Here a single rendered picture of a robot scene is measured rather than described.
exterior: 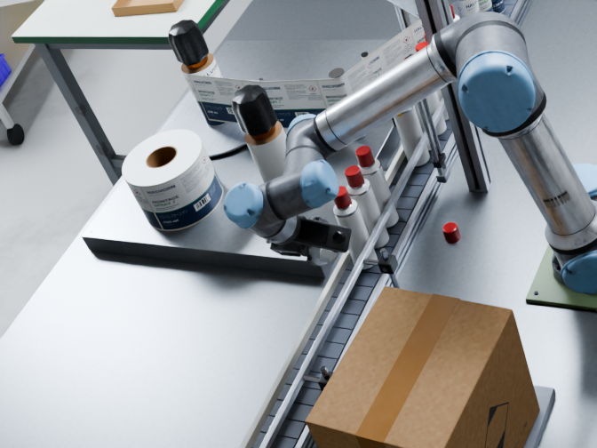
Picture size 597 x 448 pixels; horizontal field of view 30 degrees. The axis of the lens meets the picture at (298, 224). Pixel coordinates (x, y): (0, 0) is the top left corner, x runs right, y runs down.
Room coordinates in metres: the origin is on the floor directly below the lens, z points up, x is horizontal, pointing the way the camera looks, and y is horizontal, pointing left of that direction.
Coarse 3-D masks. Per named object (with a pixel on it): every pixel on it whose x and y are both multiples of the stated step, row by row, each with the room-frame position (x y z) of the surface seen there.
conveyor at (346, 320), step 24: (432, 168) 1.94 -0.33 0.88; (408, 192) 1.89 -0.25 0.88; (408, 216) 1.82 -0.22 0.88; (336, 288) 1.70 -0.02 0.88; (360, 288) 1.67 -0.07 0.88; (360, 312) 1.60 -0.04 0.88; (312, 336) 1.60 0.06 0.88; (336, 336) 1.57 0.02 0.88; (336, 360) 1.51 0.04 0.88; (288, 384) 1.50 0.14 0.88; (312, 384) 1.48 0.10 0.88; (312, 408) 1.42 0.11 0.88; (264, 432) 1.41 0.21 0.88; (288, 432) 1.39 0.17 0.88
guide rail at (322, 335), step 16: (416, 160) 1.89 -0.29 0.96; (400, 192) 1.81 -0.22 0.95; (384, 224) 1.74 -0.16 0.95; (368, 240) 1.70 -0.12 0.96; (368, 256) 1.67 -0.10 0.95; (352, 272) 1.63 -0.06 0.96; (336, 304) 1.57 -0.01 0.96; (320, 336) 1.50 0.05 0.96; (304, 368) 1.44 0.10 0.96; (288, 400) 1.39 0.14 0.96; (272, 432) 1.33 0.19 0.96
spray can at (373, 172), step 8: (360, 152) 1.82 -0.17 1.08; (368, 152) 1.81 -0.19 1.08; (360, 160) 1.82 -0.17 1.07; (368, 160) 1.81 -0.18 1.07; (376, 160) 1.83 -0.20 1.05; (360, 168) 1.82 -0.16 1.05; (368, 168) 1.81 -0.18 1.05; (376, 168) 1.81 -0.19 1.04; (368, 176) 1.80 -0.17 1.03; (376, 176) 1.80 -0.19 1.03; (384, 176) 1.82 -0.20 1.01; (376, 184) 1.80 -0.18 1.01; (384, 184) 1.81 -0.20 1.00; (376, 192) 1.80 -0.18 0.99; (384, 192) 1.80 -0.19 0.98; (376, 200) 1.80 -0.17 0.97; (384, 200) 1.80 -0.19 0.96; (384, 208) 1.80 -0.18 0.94; (392, 216) 1.80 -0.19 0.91; (392, 224) 1.80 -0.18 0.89
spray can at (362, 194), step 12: (348, 168) 1.79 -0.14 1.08; (348, 180) 1.77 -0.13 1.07; (360, 180) 1.77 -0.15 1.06; (348, 192) 1.77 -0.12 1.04; (360, 192) 1.76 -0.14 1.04; (372, 192) 1.77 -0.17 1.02; (360, 204) 1.76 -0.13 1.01; (372, 204) 1.76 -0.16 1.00; (372, 216) 1.75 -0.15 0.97; (372, 228) 1.75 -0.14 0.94; (384, 228) 1.76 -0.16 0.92; (384, 240) 1.76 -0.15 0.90
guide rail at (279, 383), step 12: (396, 156) 1.98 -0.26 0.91; (396, 168) 1.96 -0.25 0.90; (348, 252) 1.75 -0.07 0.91; (336, 276) 1.69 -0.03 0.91; (324, 288) 1.67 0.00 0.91; (324, 300) 1.64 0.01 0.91; (312, 312) 1.62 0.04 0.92; (312, 324) 1.60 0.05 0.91; (300, 336) 1.57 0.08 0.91; (300, 348) 1.55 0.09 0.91; (288, 360) 1.53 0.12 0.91; (288, 372) 1.50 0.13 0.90; (276, 384) 1.48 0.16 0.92; (276, 396) 1.46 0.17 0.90; (264, 408) 1.43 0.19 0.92; (264, 420) 1.42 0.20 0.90; (252, 432) 1.39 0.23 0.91; (252, 444) 1.38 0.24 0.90
